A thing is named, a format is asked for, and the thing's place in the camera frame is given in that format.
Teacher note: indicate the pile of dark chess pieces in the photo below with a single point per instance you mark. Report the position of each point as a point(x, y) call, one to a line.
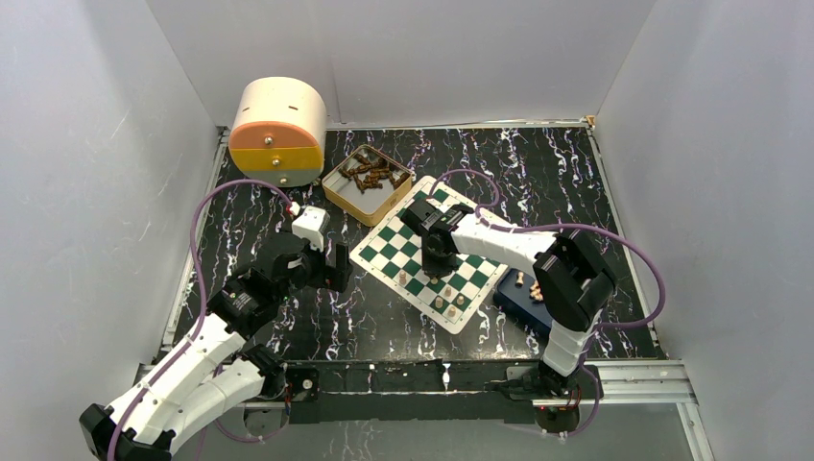
point(371, 173)

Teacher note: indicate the pile of light chess pieces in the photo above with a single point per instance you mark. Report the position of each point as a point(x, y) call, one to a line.
point(535, 293)

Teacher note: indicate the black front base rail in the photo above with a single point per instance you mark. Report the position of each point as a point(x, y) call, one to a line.
point(428, 390)

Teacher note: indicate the dark blue tray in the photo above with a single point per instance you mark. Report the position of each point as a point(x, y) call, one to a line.
point(517, 302)

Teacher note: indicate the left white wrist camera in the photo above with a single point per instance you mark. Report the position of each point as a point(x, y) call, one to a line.
point(310, 225)

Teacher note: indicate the tan square tin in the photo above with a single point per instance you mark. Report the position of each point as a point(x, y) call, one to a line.
point(370, 207)

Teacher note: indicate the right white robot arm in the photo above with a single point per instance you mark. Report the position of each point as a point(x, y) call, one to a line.
point(575, 281)

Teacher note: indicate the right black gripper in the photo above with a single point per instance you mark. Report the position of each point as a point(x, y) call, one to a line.
point(431, 268)

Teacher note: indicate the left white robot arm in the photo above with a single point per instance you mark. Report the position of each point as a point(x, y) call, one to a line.
point(211, 371)

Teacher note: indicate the cream round drawer box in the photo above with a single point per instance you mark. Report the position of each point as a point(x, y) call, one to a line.
point(278, 134)

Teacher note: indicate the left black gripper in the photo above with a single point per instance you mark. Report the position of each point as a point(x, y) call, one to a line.
point(330, 277)

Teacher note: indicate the green white chess board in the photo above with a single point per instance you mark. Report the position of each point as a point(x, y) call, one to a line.
point(390, 247)

